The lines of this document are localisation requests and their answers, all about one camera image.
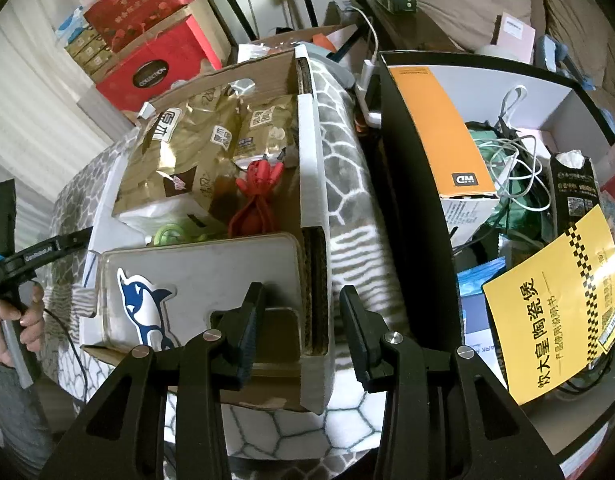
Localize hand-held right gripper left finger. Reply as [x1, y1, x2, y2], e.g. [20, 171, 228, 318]
[38, 281, 267, 480]

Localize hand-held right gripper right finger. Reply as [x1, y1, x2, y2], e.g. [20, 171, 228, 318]
[339, 285, 565, 480]

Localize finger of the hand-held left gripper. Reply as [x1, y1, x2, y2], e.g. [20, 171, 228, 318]
[12, 226, 94, 277]
[0, 180, 17, 261]

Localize grey case with dolphin sticker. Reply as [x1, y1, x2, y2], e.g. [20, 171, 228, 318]
[98, 232, 308, 366]

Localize green cord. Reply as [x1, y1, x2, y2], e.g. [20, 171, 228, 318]
[148, 220, 213, 247]

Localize red cable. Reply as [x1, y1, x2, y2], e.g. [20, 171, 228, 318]
[228, 156, 294, 237]

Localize white cardboard box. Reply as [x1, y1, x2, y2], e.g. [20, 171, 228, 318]
[80, 44, 335, 413]

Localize person's left forearm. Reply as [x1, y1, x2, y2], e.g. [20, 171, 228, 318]
[0, 355, 53, 466]

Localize person's left hand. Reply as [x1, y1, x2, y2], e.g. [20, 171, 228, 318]
[0, 280, 46, 368]

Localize black storage box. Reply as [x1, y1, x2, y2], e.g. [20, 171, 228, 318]
[377, 50, 615, 466]

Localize large gold bag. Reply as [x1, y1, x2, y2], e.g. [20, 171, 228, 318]
[112, 85, 248, 231]

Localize grey white patterned blanket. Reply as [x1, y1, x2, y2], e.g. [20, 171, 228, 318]
[35, 57, 413, 471]

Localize stack of small green boxes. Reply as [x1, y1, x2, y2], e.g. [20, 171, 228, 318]
[65, 27, 113, 83]

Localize yellow booklet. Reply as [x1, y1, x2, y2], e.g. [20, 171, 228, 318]
[481, 205, 615, 406]

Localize blue white packet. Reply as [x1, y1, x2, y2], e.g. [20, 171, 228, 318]
[55, 7, 91, 43]

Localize large red gift box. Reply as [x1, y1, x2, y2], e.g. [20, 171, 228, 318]
[95, 15, 223, 113]

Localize orange box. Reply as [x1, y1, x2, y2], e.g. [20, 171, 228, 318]
[390, 65, 501, 241]

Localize small gold bag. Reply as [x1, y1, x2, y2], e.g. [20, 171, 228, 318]
[232, 94, 299, 166]

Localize dark green pouch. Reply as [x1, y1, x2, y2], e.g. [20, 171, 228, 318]
[470, 122, 508, 161]

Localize red floral gift box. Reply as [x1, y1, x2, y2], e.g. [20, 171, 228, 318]
[82, 0, 198, 53]

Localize black packet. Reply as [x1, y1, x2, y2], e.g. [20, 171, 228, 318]
[550, 150, 601, 241]

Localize white charger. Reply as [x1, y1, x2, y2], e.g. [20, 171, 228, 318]
[360, 60, 383, 96]

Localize cardboard box with clutter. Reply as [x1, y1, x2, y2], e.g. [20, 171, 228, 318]
[238, 25, 358, 68]

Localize white round object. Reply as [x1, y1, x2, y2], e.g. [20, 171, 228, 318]
[475, 45, 518, 61]

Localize dark wooden nightstand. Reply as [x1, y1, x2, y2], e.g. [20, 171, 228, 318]
[357, 0, 468, 53]

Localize pink box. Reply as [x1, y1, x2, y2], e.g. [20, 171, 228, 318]
[492, 12, 535, 61]

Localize blue toy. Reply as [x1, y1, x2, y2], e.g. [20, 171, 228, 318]
[535, 35, 595, 91]

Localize black cable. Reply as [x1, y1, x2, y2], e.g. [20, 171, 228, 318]
[40, 307, 88, 406]

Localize white cables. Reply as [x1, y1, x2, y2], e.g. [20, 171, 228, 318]
[480, 86, 553, 211]

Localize white charging cable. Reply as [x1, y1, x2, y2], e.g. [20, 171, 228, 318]
[347, 5, 381, 66]

